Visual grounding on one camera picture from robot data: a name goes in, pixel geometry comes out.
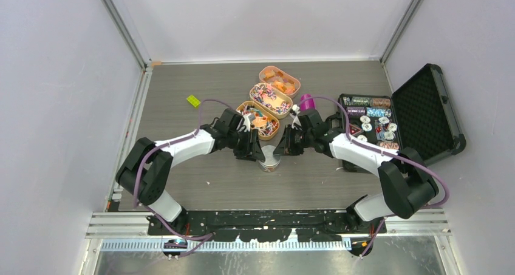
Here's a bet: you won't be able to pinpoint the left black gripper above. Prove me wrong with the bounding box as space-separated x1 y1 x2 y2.
227 129 264 163

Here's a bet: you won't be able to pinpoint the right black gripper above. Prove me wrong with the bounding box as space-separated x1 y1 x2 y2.
274 124 314 157

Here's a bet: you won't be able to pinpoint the clear plastic cup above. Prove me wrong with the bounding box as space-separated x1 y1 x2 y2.
258 145 281 172

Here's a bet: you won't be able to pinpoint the magenta plastic scoop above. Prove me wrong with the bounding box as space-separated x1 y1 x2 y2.
299 93 316 112

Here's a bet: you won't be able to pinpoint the white round cup lid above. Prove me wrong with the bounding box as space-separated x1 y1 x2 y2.
261 144 281 165

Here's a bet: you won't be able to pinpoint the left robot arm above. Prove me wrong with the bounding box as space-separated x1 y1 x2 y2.
115 108 265 235

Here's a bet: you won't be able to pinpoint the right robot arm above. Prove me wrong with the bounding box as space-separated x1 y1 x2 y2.
273 109 439 233

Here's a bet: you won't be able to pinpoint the pink tray popsicle candies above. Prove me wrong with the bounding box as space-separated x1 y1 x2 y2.
258 66 301 98

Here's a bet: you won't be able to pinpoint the tan tray round lollipops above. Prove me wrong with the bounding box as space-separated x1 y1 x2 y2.
236 101 280 141

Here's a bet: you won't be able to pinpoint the cream tray swirl lollipops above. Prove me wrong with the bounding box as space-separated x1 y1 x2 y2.
249 83 293 119

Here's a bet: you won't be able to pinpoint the yellow-green toy brick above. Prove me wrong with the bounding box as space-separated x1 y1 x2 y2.
186 95 202 108

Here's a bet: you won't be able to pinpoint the black poker chip case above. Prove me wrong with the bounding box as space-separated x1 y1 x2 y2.
326 64 466 166

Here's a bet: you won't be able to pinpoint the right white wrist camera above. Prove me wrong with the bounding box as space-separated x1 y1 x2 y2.
289 104 302 129

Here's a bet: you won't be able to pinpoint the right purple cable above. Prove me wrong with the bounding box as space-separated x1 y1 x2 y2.
293 95 451 258

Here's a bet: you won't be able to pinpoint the purple cable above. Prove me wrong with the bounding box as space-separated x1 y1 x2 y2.
293 95 451 258
132 99 234 259

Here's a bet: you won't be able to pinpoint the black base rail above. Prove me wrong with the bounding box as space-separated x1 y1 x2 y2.
146 209 386 243

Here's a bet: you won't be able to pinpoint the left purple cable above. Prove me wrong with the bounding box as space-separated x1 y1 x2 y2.
132 99 234 259

